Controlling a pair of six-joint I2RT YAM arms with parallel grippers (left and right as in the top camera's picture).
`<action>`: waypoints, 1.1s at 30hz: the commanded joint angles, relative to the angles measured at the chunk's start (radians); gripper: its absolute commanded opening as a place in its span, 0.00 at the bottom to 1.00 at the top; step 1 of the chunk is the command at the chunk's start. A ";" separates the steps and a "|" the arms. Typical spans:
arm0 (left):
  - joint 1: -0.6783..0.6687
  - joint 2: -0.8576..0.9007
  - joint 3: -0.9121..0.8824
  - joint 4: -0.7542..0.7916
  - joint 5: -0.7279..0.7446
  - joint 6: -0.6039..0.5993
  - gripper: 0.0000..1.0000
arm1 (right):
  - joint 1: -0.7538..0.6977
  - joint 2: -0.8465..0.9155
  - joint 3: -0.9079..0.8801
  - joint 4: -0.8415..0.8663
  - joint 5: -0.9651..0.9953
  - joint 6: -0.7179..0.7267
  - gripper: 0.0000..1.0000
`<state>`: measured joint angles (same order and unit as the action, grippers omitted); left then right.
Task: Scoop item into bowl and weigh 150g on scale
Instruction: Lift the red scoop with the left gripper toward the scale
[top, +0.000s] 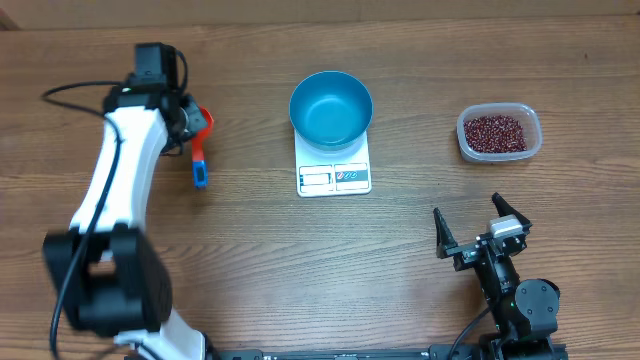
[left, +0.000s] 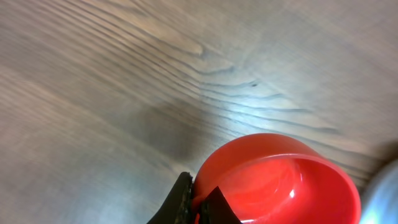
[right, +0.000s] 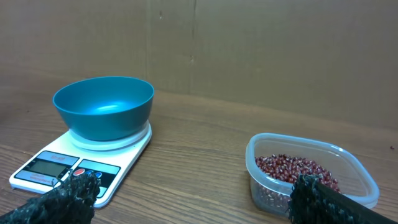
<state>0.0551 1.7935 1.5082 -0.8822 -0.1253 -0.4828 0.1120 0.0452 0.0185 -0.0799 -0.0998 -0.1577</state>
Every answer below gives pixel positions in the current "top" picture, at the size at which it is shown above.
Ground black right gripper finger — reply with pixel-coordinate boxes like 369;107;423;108
491;192;532;233
433;208;458;259

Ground red measuring scoop blue handle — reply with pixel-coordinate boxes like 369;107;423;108
191;107;214;189

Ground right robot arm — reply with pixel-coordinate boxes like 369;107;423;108
429;193;568;360

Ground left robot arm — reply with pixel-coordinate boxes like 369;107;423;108
42;43;218;360

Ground white digital kitchen scale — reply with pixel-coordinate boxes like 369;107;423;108
294;131;372;198

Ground blue bowl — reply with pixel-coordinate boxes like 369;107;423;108
288;70;374;150

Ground red beans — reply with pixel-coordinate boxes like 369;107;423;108
463;115;527;153

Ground clear plastic container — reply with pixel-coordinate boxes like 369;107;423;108
456;102;543;163

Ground right black cable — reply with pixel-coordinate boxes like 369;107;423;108
447;302;496;360

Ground black cable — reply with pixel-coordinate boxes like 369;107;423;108
447;302;496;360
40;49;190;360

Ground left black cable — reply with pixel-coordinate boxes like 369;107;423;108
40;49;190;360

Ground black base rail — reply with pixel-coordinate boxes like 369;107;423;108
206;344;569;360

